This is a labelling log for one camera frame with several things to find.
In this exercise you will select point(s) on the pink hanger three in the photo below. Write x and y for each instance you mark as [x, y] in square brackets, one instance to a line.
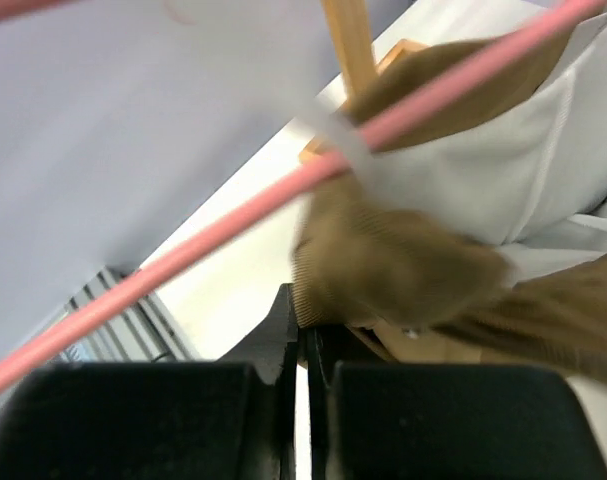
[407, 114]

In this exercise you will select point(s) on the brown garment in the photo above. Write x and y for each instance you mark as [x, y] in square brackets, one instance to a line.
[486, 239]

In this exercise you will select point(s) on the aluminium mounting rail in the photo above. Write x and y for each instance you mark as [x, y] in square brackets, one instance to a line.
[144, 331]

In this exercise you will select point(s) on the wooden clothes rack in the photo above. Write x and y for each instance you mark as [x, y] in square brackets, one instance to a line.
[373, 87]

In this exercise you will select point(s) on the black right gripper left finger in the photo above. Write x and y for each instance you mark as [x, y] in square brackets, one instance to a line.
[232, 418]

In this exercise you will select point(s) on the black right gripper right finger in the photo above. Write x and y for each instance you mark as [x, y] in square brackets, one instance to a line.
[374, 420]

